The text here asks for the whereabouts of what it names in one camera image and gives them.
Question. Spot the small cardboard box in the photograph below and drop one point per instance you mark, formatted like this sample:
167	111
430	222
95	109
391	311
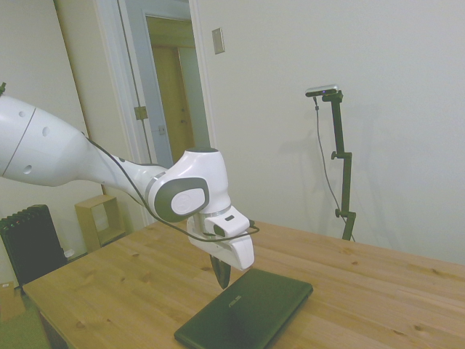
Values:
11	301

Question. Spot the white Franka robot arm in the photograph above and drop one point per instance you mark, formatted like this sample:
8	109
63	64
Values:
54	152

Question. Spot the black camera stand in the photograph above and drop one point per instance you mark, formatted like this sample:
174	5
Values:
347	181

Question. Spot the metal light switch plate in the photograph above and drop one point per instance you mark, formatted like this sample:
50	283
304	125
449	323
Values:
218	41

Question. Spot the black laptop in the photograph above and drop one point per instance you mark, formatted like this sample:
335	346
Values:
247	312

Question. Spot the white door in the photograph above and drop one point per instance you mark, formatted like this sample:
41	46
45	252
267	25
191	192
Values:
150	109

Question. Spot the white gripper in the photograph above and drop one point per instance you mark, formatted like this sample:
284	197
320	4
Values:
239	254

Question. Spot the brass door hinge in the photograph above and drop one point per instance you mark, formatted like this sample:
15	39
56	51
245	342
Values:
141	113

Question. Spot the grey stereo camera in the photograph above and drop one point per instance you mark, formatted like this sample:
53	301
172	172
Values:
323	91

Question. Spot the open wooden box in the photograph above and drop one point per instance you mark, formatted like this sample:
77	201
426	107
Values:
83	225

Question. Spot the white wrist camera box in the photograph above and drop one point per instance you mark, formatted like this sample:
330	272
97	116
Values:
227	225

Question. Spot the black radiator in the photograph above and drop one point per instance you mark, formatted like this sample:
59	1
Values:
32	240

